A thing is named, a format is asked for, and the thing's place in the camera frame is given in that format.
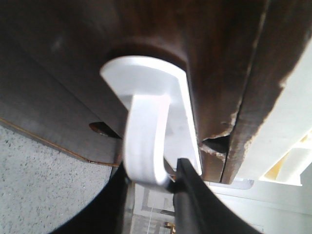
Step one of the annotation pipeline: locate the dark wooden drawer cabinet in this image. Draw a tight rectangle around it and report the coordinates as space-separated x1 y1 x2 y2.
0 0 312 185

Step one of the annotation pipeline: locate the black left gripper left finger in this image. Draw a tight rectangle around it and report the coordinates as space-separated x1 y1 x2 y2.
52 164 133 234

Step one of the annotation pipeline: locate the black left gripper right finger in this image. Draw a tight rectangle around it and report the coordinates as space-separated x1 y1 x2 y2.
173 158 260 234

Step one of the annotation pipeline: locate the white drawer handle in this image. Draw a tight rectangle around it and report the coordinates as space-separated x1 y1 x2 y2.
100 56 202 190

